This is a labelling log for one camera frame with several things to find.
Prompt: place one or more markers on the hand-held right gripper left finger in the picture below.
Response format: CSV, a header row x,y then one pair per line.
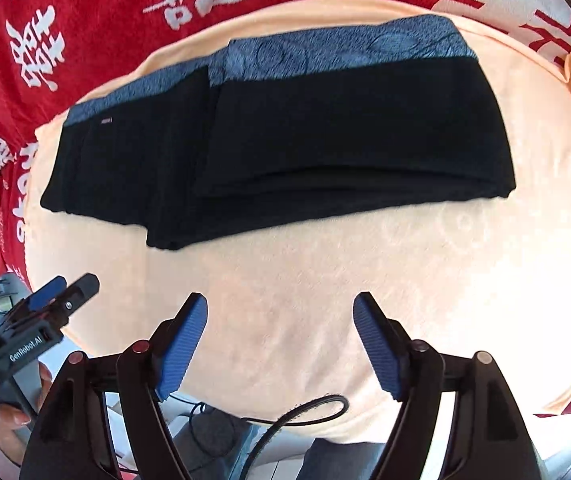
x,y
183,350

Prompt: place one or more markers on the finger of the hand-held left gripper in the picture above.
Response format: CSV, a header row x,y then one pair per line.
x,y
78,292
45,292

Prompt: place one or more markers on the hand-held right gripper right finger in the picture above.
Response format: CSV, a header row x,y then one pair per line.
x,y
378,340

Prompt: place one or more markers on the black pants blue patterned stripes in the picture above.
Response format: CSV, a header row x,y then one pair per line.
x,y
315,135

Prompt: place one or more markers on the person's left hand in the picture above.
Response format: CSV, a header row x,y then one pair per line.
x,y
13,420

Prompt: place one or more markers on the peach towel blanket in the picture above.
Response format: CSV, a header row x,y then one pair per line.
x,y
315,280

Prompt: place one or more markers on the person's leg in grey trousers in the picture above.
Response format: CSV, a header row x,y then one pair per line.
x,y
345,460
215,435

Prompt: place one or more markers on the red printed blanket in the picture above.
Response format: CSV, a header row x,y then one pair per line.
x,y
90,15

